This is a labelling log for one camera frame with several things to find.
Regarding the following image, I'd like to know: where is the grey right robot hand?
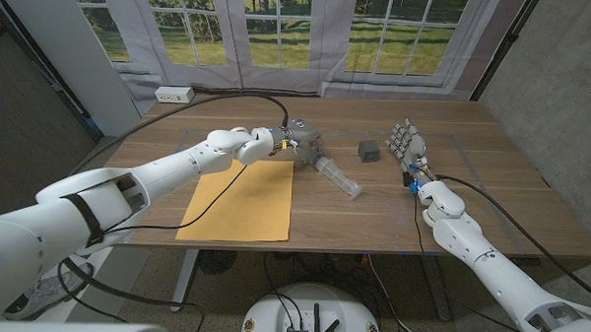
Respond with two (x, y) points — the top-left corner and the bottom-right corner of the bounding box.
(383, 117), (439, 185)

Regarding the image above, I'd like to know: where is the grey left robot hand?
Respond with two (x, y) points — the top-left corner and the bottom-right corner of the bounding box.
(269, 118), (327, 167)

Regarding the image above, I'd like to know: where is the clear plastic syringe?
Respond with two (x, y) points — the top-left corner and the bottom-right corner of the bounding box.
(294, 144), (365, 201)

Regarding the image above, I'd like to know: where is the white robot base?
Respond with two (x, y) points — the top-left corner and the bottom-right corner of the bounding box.
(239, 281), (384, 332)

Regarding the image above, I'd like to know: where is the small dark grey box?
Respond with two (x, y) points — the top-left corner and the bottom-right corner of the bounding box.
(357, 139), (381, 164)

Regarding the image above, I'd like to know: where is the yellow manila envelope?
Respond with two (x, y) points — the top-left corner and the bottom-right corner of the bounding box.
(174, 156), (296, 244)

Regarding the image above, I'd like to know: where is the printed window backdrop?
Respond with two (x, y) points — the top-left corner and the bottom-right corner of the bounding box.
(60, 0), (529, 116)

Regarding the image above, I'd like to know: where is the white power strip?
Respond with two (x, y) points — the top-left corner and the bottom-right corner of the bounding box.
(154, 85), (196, 105)

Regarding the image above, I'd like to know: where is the black backdrop stand pole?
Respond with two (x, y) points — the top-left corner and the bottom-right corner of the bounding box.
(469, 0), (542, 104)

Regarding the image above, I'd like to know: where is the grey table leg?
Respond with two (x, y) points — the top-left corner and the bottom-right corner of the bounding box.
(421, 254), (454, 323)

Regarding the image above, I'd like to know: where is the black round fan base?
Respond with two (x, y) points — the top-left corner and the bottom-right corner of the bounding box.
(196, 248), (238, 276)

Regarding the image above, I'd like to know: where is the white table leg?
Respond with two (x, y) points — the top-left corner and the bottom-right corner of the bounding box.
(170, 247), (200, 314)

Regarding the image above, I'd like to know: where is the white upright panel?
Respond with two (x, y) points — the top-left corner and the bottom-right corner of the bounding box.
(0, 0), (148, 139)

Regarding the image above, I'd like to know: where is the white grey sneaker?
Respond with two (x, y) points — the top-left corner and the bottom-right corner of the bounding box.
(2, 272), (92, 323)

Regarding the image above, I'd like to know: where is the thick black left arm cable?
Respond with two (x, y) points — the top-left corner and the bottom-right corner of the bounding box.
(55, 86), (292, 332)

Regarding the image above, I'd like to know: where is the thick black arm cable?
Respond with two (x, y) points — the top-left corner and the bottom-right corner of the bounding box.
(55, 86), (292, 332)
(428, 173), (591, 304)

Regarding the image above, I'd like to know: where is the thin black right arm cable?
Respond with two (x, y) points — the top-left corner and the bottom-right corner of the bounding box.
(407, 189), (569, 332)

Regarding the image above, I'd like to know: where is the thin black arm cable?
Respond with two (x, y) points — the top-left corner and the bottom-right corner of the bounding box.
(103, 159), (249, 239)
(407, 189), (569, 332)

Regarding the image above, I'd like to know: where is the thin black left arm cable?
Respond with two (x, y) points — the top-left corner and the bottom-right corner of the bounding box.
(103, 159), (249, 239)

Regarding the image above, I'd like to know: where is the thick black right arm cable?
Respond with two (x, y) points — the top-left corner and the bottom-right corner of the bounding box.
(428, 173), (591, 304)

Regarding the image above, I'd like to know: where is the white floor cable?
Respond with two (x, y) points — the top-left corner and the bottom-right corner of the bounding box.
(362, 253), (436, 332)

